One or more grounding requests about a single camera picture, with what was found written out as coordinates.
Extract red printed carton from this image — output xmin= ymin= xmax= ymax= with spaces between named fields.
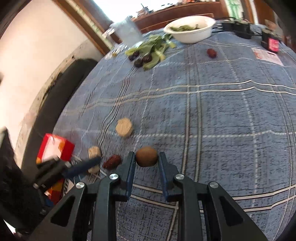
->
xmin=36 ymin=133 xmax=77 ymax=205

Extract red and white card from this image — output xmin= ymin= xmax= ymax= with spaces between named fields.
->
xmin=252 ymin=47 xmax=284 ymax=66

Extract green leaves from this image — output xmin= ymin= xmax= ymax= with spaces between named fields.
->
xmin=170 ymin=24 xmax=200 ymax=32

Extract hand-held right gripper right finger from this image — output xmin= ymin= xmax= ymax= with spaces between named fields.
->
xmin=158 ymin=152 xmax=269 ymax=241

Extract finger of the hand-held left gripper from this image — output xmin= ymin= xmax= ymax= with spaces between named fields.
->
xmin=61 ymin=156 xmax=101 ymax=180

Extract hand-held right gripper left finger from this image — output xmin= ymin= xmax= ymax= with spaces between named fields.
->
xmin=28 ymin=151 xmax=136 ymax=241

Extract large beige cut chunk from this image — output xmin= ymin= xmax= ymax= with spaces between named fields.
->
xmin=116 ymin=118 xmax=134 ymax=138

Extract brown kiwi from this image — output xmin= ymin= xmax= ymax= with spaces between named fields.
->
xmin=135 ymin=146 xmax=158 ymax=168

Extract black electronic device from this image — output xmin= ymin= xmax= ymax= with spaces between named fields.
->
xmin=221 ymin=20 xmax=255 ymax=39

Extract white bowl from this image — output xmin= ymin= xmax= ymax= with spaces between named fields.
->
xmin=163 ymin=16 xmax=216 ymax=44

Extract bamboo wall poster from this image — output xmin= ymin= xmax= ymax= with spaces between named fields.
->
xmin=225 ymin=0 xmax=243 ymax=18

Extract green leafy vegetables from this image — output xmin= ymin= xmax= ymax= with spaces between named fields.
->
xmin=125 ymin=34 xmax=176 ymax=71

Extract black cylinder with red label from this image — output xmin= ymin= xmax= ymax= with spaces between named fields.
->
xmin=261 ymin=30 xmax=281 ymax=54

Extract wooden window counter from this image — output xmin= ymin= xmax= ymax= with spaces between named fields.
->
xmin=133 ymin=1 xmax=228 ymax=33

